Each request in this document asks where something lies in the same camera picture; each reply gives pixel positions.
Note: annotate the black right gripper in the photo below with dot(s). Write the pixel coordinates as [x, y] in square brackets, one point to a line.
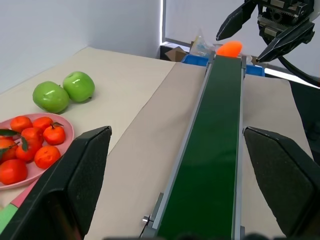
[277, 17]

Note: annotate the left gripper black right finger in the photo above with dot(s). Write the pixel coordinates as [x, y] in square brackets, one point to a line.
[287, 180]

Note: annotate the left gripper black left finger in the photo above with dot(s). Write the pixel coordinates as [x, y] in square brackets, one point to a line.
[62, 190]

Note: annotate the orange toy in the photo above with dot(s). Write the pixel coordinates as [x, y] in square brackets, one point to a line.
[229, 49]

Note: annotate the green conveyor belt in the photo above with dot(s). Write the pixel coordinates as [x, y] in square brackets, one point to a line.
[207, 150]

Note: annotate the pink and green mat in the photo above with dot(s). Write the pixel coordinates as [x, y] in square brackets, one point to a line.
[20, 197]

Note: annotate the orange tangerine with leaf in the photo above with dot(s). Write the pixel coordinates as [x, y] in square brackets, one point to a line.
[7, 150]
[54, 135]
[28, 151]

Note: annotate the clear plastic bag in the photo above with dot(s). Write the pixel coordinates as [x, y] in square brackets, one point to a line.
[201, 45]

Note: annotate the pink plate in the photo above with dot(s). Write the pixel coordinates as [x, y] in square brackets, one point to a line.
[67, 127]

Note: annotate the blue plastic bin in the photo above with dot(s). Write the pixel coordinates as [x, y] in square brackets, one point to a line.
[195, 60]

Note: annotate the black equipment block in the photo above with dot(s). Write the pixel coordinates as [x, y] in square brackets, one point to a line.
[307, 110]

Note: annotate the brown cardboard box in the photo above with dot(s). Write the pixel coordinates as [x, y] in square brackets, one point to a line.
[175, 53]

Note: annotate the green apple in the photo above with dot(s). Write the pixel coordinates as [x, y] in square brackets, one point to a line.
[50, 97]
[79, 86]

